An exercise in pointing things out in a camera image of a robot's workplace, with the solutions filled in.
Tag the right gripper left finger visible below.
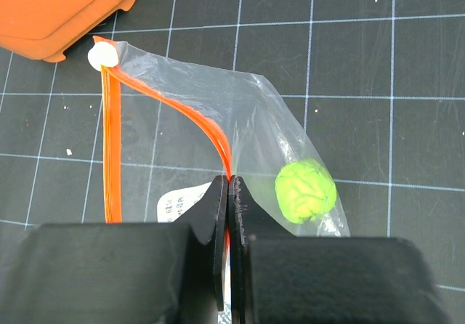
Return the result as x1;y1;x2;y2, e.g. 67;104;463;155
1;176;228;323

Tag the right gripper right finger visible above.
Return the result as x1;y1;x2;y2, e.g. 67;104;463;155
227;177;450;323

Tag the light green round fruit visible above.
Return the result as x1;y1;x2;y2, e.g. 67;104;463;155
275;159;337;224

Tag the clear zip bag red zipper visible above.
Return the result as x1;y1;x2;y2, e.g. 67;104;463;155
88;37;349;301

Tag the orange plastic basket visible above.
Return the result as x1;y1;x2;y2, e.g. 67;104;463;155
1;0;136;62

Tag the black grid mat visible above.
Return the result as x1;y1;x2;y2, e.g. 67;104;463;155
1;0;464;323

